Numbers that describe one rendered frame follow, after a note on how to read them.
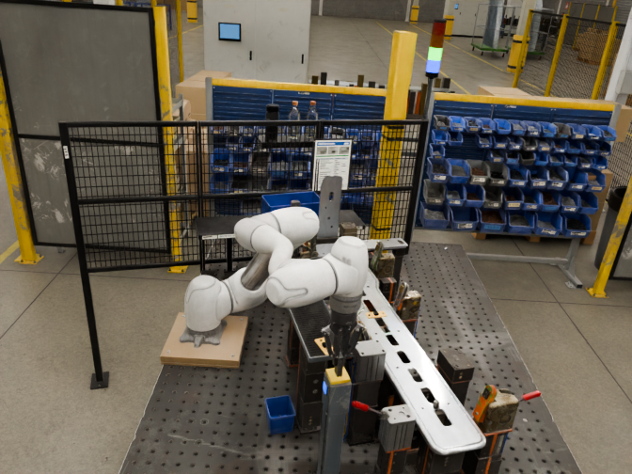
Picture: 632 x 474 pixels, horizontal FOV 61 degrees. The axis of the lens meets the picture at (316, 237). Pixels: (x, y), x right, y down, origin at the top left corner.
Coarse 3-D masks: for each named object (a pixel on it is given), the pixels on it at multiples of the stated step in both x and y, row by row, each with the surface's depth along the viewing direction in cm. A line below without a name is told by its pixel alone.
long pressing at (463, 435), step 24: (360, 312) 220; (384, 336) 206; (408, 336) 207; (408, 384) 182; (432, 384) 183; (432, 408) 172; (456, 408) 173; (432, 432) 163; (456, 432) 164; (480, 432) 165
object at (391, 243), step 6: (366, 240) 282; (372, 240) 282; (378, 240) 283; (384, 240) 283; (390, 240) 284; (396, 240) 284; (402, 240) 285; (372, 246) 275; (384, 246) 276; (390, 246) 277; (396, 246) 277; (402, 246) 278
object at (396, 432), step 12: (384, 408) 163; (396, 408) 163; (408, 408) 163; (384, 420) 161; (396, 420) 158; (408, 420) 159; (384, 432) 162; (396, 432) 160; (408, 432) 161; (384, 444) 163; (396, 444) 162; (408, 444) 164; (384, 456) 166; (396, 456) 165; (384, 468) 166; (396, 468) 168
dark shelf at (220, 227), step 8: (216, 216) 290; (224, 216) 290; (232, 216) 291; (240, 216) 292; (248, 216) 292; (344, 216) 301; (352, 216) 301; (200, 224) 280; (208, 224) 280; (216, 224) 281; (224, 224) 282; (232, 224) 282; (360, 224) 293; (200, 232) 271; (208, 232) 271; (216, 232) 272; (224, 232) 272; (232, 232) 273
